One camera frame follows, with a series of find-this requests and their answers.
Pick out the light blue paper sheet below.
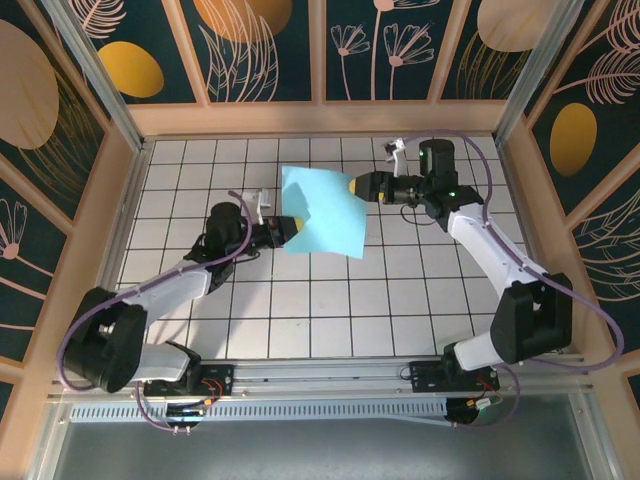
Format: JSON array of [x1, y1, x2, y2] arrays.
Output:
[[280, 164, 368, 260]]

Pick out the grey metal sheet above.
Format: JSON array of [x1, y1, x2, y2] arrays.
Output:
[[29, 394, 621, 480]]

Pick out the thin black gripper wire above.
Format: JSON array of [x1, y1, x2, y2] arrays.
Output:
[[399, 202, 436, 227]]

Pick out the aluminium side rail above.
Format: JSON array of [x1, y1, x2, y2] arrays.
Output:
[[79, 141, 151, 362]]

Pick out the aluminium corner post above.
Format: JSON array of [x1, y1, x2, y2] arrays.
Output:
[[42, 0, 150, 151], [492, 0, 586, 144]]

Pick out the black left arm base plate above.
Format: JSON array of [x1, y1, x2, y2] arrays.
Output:
[[143, 363, 236, 400]]

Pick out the aluminium mounting rail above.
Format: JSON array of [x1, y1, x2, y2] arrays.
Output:
[[47, 353, 596, 401]]

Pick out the grey slotted cable duct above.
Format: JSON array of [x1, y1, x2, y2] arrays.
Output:
[[69, 397, 451, 427]]

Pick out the black controller board with wires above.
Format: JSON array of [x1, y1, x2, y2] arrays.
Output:
[[164, 399, 209, 426], [444, 397, 505, 427]]

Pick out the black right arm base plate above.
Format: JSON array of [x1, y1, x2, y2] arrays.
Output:
[[408, 359, 501, 396]]

